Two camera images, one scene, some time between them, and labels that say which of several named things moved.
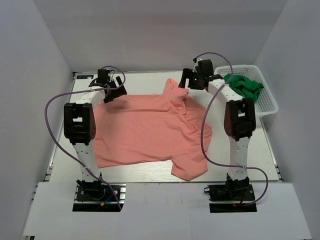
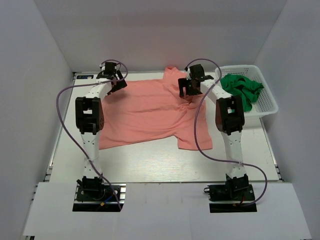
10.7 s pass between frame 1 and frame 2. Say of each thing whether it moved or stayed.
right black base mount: stayed
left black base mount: stayed
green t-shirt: stayed
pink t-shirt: moved
